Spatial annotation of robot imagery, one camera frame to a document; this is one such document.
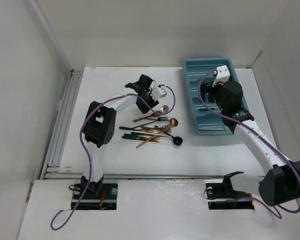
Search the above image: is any silver spoon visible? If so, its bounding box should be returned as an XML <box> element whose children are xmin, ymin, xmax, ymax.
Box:
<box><xmin>133</xmin><ymin>105</ymin><xmax>169</xmax><ymax>123</ymax></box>

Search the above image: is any black fork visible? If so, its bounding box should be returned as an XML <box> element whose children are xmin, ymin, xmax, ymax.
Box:
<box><xmin>140</xmin><ymin>116</ymin><xmax>169</xmax><ymax>127</ymax></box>

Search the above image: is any copper fork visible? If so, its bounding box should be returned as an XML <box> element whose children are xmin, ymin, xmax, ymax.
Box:
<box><xmin>141</xmin><ymin>125</ymin><xmax>173</xmax><ymax>136</ymax></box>

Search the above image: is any copper spoon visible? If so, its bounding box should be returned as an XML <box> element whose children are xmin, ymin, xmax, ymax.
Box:
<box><xmin>142</xmin><ymin>117</ymin><xmax>179</xmax><ymax>131</ymax></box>

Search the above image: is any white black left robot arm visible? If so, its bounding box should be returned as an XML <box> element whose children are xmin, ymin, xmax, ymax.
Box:
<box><xmin>79</xmin><ymin>74</ymin><xmax>159</xmax><ymax>199</ymax></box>

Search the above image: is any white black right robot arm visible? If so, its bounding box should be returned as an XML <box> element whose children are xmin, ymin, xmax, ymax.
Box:
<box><xmin>198</xmin><ymin>80</ymin><xmax>300</xmax><ymax>212</ymax></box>

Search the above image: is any blue plastic cutlery tray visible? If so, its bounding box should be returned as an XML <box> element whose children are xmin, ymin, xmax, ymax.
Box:
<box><xmin>181</xmin><ymin>56</ymin><xmax>248</xmax><ymax>137</ymax></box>

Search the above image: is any copper chopstick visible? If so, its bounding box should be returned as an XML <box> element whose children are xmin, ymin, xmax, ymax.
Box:
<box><xmin>136</xmin><ymin>135</ymin><xmax>160</xmax><ymax>148</ymax></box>

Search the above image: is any black spoon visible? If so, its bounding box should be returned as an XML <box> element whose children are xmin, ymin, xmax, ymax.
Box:
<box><xmin>164</xmin><ymin>132</ymin><xmax>183</xmax><ymax>146</ymax></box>

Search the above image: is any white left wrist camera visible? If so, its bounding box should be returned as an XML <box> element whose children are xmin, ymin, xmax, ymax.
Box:
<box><xmin>150</xmin><ymin>86</ymin><xmax>167</xmax><ymax>101</ymax></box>

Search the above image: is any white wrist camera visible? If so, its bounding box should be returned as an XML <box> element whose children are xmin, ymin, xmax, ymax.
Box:
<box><xmin>212</xmin><ymin>65</ymin><xmax>231</xmax><ymax>88</ymax></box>
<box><xmin>150</xmin><ymin>86</ymin><xmax>167</xmax><ymax>101</ymax></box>

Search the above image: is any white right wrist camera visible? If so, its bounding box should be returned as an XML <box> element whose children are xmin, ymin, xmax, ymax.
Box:
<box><xmin>212</xmin><ymin>65</ymin><xmax>231</xmax><ymax>88</ymax></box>

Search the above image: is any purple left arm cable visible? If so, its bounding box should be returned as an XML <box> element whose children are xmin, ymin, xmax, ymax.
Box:
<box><xmin>50</xmin><ymin>85</ymin><xmax>176</xmax><ymax>230</ymax></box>

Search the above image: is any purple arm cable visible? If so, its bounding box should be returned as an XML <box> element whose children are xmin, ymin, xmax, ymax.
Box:
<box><xmin>50</xmin><ymin>85</ymin><xmax>176</xmax><ymax>230</ymax></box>
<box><xmin>198</xmin><ymin>70</ymin><xmax>300</xmax><ymax>220</ymax></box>

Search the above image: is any green handled knife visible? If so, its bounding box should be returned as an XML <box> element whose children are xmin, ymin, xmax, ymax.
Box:
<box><xmin>119</xmin><ymin>126</ymin><xmax>149</xmax><ymax>132</ymax></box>

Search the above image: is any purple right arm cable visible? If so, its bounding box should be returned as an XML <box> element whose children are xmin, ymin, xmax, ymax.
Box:
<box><xmin>198</xmin><ymin>70</ymin><xmax>300</xmax><ymax>220</ymax></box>

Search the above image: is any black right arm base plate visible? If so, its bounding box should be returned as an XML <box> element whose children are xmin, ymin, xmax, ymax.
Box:
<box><xmin>203</xmin><ymin>182</ymin><xmax>255</xmax><ymax>210</ymax></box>

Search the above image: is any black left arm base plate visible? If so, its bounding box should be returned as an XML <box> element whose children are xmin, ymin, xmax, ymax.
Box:
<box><xmin>68</xmin><ymin>180</ymin><xmax>119</xmax><ymax>211</ymax></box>

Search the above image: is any aluminium frame rail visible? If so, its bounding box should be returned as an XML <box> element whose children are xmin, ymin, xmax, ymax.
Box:
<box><xmin>38</xmin><ymin>68</ymin><xmax>84</xmax><ymax>180</ymax></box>

